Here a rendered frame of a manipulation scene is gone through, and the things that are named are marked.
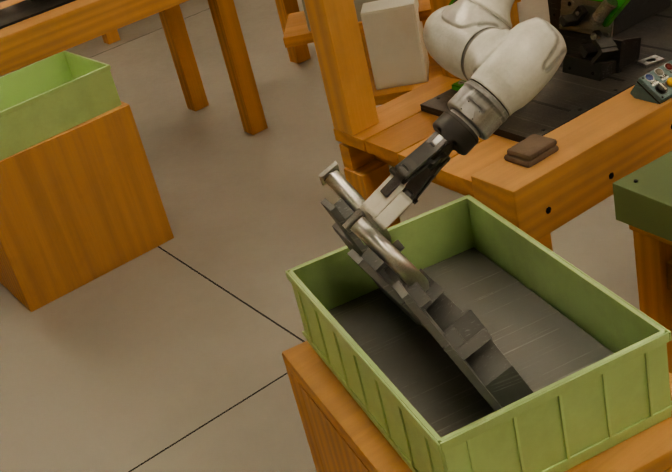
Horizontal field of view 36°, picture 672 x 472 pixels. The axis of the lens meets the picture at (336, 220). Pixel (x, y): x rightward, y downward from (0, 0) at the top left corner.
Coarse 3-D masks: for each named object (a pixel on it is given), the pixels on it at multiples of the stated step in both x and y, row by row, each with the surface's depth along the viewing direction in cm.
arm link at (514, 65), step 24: (528, 24) 165; (480, 48) 168; (504, 48) 164; (528, 48) 163; (552, 48) 163; (480, 72) 165; (504, 72) 163; (528, 72) 163; (552, 72) 165; (504, 96) 163; (528, 96) 165
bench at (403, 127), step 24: (408, 96) 282; (432, 96) 279; (384, 120) 272; (408, 120) 268; (432, 120) 265; (360, 144) 266; (384, 144) 259; (408, 144) 256; (480, 144) 247; (504, 144) 244; (360, 168) 277; (384, 168) 276; (456, 168) 239; (480, 168) 236; (360, 192) 278
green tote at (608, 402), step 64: (320, 256) 201; (448, 256) 213; (512, 256) 199; (320, 320) 189; (576, 320) 184; (640, 320) 163; (384, 384) 162; (576, 384) 154; (640, 384) 161; (448, 448) 148; (512, 448) 154; (576, 448) 160
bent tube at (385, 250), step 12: (360, 216) 167; (348, 228) 167; (360, 228) 166; (372, 228) 166; (372, 240) 165; (384, 240) 166; (384, 252) 165; (396, 252) 165; (396, 264) 165; (408, 264) 166; (408, 276) 166; (420, 276) 168
